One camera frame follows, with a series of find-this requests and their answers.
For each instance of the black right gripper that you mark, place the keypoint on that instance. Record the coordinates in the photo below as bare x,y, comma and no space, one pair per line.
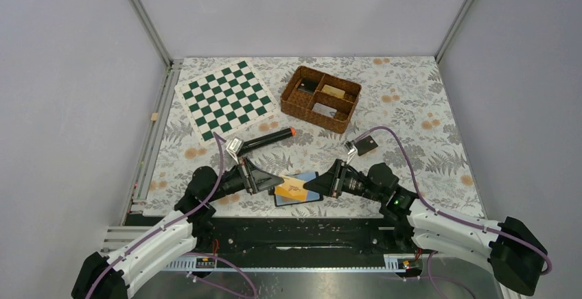
332,182

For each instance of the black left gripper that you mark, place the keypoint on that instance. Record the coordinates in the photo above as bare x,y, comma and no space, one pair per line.
259,179

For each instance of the black VIP card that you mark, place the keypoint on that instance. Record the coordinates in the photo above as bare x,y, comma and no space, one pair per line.
365,145

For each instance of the gold VIP card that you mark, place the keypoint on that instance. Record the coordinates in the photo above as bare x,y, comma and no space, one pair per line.
292,188

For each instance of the black leather card holder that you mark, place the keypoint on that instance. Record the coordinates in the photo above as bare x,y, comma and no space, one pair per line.
311,197

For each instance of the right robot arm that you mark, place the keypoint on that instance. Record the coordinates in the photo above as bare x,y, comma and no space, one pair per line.
508,250

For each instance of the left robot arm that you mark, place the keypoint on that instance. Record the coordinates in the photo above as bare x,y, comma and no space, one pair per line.
123,272

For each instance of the white card in basket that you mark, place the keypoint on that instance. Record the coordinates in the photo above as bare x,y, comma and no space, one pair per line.
324,110

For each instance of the tan card in basket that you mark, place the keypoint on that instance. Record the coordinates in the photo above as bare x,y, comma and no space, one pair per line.
333,91

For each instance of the black flashlight orange tip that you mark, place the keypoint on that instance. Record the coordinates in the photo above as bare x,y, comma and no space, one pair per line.
265,140

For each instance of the green white chessboard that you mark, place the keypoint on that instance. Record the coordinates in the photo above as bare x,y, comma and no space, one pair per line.
226,100

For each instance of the brown wicker divided basket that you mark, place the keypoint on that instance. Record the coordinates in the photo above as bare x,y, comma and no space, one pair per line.
299,104

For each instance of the floral table mat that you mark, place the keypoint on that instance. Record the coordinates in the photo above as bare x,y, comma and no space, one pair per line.
406,94

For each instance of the black item in basket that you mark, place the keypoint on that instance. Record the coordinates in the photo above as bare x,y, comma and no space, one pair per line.
307,85

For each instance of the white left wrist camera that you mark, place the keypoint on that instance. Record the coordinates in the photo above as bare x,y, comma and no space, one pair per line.
234,146

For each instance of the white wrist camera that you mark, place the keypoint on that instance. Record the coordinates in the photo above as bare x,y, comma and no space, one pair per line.
352,151
234,146

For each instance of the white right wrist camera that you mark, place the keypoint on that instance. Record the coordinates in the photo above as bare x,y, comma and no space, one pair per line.
352,151

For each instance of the aluminium slotted rail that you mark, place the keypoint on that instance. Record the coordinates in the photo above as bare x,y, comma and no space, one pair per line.
275,259

